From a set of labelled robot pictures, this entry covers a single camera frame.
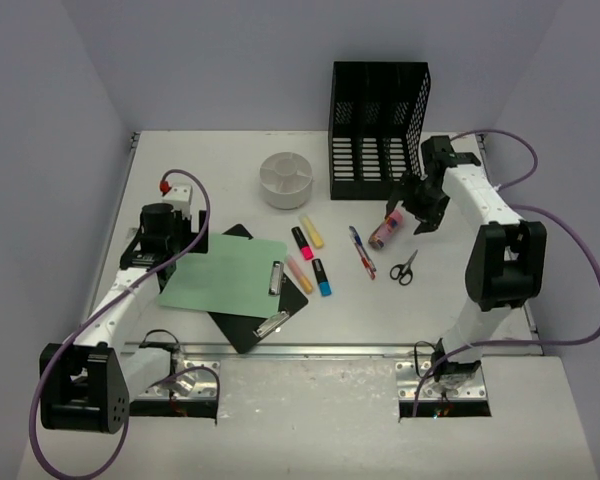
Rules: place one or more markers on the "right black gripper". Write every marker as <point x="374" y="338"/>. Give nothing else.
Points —
<point x="429" y="218"/>

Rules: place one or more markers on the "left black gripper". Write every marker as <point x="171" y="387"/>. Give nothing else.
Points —
<point x="143" y="255"/>

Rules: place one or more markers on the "pink capped glue stick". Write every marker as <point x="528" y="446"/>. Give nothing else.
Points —
<point x="382" y="235"/>

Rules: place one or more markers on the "blue pen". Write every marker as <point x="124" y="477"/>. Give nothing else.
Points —
<point x="358" y="242"/>

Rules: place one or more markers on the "black handled scissors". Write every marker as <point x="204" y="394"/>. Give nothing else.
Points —
<point x="402" y="272"/>

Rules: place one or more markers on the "red pen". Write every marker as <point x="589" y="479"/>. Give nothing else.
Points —
<point x="364" y="260"/>

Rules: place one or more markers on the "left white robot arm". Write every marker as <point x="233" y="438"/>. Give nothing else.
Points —
<point x="88" y="384"/>

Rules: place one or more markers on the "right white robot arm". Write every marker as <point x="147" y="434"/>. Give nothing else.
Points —
<point x="506" y="263"/>

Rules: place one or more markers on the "white round desk organizer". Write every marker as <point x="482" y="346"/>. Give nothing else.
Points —
<point x="286" y="180"/>

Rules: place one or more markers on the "green clipboard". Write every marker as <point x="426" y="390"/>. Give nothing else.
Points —
<point x="232" y="277"/>

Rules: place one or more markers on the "black mesh file organizer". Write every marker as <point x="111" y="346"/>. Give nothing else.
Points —
<point x="377" y="112"/>

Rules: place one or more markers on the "yellow highlighter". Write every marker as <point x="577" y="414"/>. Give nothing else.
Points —
<point x="312" y="232"/>

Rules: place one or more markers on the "black pink highlighter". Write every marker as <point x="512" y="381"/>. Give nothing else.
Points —
<point x="302" y="243"/>

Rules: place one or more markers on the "black blue highlighter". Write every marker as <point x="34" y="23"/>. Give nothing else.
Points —
<point x="321" y="277"/>

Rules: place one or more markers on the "black clipboard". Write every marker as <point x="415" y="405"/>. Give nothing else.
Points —
<point x="244" y="332"/>

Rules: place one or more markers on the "pale orange highlighter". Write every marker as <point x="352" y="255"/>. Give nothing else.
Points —
<point x="299" y="275"/>

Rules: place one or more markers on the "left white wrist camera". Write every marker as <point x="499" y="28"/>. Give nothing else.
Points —
<point x="179" y="196"/>

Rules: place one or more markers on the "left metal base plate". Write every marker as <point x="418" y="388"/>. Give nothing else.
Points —
<point x="196" y="380"/>

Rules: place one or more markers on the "metal base plate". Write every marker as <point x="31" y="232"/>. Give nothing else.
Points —
<point x="196" y="380"/>
<point x="455" y="387"/>

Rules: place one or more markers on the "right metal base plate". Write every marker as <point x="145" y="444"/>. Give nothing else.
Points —
<point x="455" y="387"/>

